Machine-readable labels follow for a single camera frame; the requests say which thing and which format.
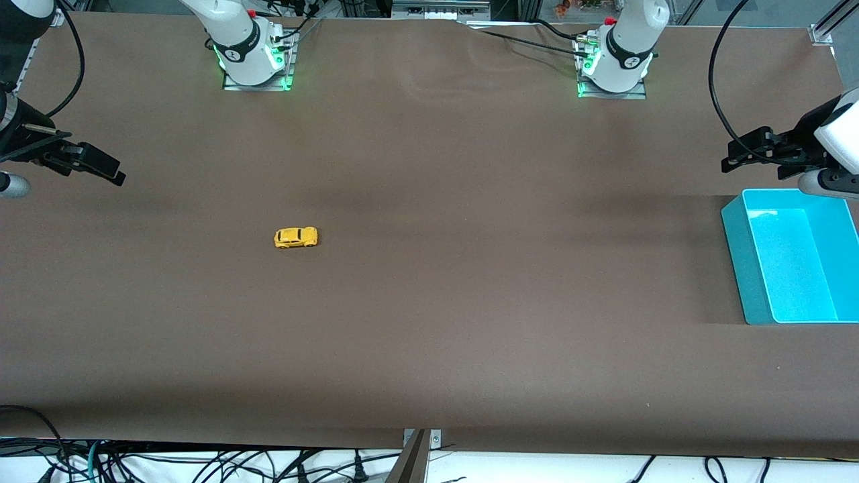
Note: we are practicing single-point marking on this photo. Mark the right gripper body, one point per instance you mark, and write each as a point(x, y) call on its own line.
point(25, 145)

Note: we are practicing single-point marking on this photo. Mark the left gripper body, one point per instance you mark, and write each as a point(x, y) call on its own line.
point(802, 145)

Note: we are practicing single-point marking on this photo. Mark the yellow toy beetle car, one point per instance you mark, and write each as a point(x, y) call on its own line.
point(295, 237)

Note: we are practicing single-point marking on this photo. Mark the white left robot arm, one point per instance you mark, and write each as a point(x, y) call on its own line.
point(627, 54)

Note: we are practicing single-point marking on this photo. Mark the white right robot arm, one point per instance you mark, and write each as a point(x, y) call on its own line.
point(245, 54)

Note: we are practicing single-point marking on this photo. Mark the diagonal aluminium profile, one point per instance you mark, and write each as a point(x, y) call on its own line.
point(835, 20)

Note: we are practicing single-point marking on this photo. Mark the teal plastic bin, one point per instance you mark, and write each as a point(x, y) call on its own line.
point(798, 268)

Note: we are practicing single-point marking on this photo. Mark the orange background object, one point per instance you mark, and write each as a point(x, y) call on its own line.
point(562, 8)

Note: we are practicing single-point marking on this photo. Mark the brown slanted bar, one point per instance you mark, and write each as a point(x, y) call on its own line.
point(409, 463)

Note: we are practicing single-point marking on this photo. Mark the aluminium table side rail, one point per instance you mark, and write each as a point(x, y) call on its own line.
point(28, 57)

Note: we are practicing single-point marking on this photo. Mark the metal table corner bracket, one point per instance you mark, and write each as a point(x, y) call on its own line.
point(60, 19)
point(822, 33)

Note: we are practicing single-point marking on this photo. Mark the aluminium frame unit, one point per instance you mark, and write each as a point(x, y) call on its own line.
point(439, 8)

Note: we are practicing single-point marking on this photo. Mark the small metal edge bracket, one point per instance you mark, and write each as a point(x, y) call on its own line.
point(435, 438)

